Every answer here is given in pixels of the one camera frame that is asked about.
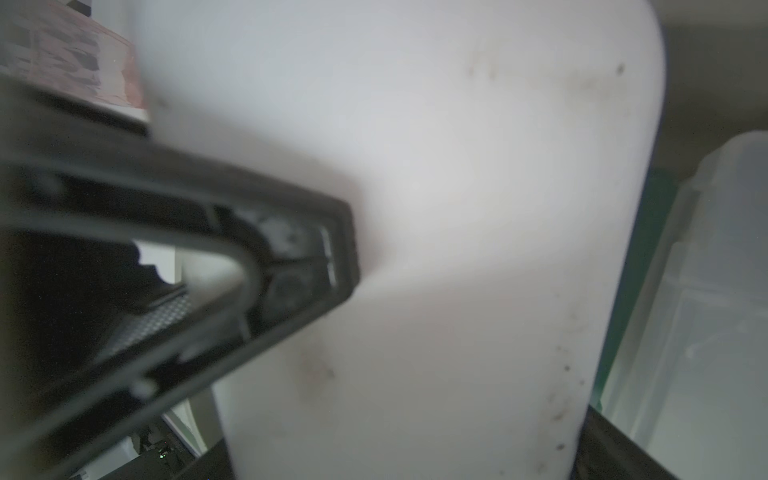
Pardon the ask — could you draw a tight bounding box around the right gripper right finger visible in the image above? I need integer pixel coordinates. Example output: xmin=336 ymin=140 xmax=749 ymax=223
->
xmin=570 ymin=406 xmax=677 ymax=480

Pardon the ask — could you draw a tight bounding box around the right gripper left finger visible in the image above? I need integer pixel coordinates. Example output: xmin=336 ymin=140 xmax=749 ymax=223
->
xmin=173 ymin=439 xmax=236 ymax=480

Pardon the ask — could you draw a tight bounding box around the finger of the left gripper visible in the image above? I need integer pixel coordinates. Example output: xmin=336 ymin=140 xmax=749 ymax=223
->
xmin=1 ymin=77 xmax=360 ymax=479

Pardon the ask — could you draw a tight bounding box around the clear pencil case with label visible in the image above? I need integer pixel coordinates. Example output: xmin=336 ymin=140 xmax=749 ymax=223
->
xmin=600 ymin=131 xmax=767 ymax=479

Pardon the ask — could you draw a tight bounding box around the dark green pencil case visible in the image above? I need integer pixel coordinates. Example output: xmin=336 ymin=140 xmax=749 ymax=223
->
xmin=590 ymin=167 xmax=678 ymax=411

